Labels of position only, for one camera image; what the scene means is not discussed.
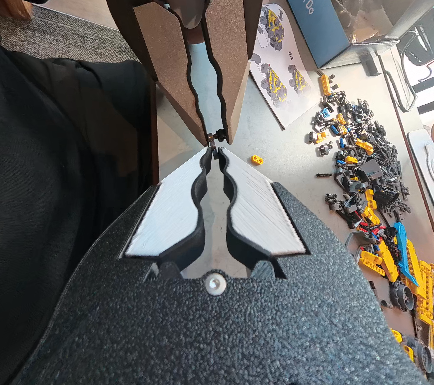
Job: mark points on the yellow grey connector piece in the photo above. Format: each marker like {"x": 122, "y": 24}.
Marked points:
{"x": 317, "y": 136}

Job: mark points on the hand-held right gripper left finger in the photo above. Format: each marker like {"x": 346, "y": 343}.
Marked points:
{"x": 162, "y": 222}

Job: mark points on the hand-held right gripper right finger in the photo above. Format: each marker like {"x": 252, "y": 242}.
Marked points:
{"x": 264, "y": 222}

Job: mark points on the small yellow two-hole beam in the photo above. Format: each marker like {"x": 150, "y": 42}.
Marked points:
{"x": 257, "y": 159}

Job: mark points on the person's black clothing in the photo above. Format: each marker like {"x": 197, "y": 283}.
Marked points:
{"x": 51, "y": 154}

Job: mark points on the white flat object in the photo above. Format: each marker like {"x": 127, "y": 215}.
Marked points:
{"x": 422, "y": 161}

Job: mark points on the grey desk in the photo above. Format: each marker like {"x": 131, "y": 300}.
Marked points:
{"x": 288, "y": 188}

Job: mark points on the grey oval connector piece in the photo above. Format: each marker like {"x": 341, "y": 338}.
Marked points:
{"x": 327, "y": 148}

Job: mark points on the building instruction booklet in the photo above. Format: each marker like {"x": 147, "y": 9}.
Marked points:
{"x": 288, "y": 62}

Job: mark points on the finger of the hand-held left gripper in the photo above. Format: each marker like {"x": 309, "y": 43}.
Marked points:
{"x": 166, "y": 52}
{"x": 230, "y": 45}

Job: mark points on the pile of building pieces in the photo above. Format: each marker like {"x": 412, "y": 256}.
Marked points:
{"x": 366, "y": 161}

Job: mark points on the small black connector assembly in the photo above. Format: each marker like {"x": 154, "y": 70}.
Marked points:
{"x": 217, "y": 139}

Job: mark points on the blue cardboard box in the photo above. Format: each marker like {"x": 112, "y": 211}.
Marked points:
{"x": 305, "y": 1}

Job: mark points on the blue curved panel piece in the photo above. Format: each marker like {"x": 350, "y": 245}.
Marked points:
{"x": 405, "y": 249}

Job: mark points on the wooden post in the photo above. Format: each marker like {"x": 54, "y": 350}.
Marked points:
{"x": 13, "y": 6}

